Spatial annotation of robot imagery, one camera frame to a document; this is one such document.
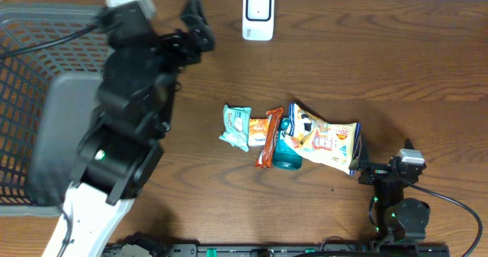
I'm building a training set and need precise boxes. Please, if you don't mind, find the yellow chips bag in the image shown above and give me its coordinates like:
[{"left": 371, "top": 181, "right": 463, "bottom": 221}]
[{"left": 284, "top": 103, "right": 361, "bottom": 175}]

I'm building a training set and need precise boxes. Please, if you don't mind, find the teal Listerine mouthwash bottle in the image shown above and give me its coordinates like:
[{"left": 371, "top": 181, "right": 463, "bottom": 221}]
[{"left": 272, "top": 117, "right": 302, "bottom": 170}]

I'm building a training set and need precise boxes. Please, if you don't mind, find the orange snack bar wrapper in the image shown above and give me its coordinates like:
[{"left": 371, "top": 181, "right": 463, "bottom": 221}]
[{"left": 255, "top": 107, "right": 284, "bottom": 169}]

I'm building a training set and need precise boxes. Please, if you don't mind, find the small orange snack packet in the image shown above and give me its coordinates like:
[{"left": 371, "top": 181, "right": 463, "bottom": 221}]
[{"left": 248, "top": 118, "right": 269, "bottom": 147}]

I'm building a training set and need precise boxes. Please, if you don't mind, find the mint green wipes pack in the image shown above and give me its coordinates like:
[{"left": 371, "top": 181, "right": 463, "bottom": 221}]
[{"left": 219, "top": 104, "right": 252, "bottom": 152}]

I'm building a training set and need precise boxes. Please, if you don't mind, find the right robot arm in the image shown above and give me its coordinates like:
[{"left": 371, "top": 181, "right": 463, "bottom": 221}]
[{"left": 349, "top": 137, "right": 430, "bottom": 246}]

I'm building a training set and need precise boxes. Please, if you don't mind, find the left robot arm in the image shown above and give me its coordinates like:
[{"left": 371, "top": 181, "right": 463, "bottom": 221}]
[{"left": 44, "top": 0, "right": 214, "bottom": 256}]

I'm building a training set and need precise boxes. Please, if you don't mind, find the white barcode scanner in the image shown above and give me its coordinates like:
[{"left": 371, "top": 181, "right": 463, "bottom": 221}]
[{"left": 242, "top": 0, "right": 275, "bottom": 41}]

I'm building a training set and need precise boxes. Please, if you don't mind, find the grey plastic mesh basket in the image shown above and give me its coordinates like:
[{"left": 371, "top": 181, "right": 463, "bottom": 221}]
[{"left": 1, "top": 3, "right": 109, "bottom": 217}]

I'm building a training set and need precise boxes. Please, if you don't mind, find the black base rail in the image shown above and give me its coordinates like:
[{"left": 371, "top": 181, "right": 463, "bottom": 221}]
[{"left": 101, "top": 233, "right": 450, "bottom": 257}]

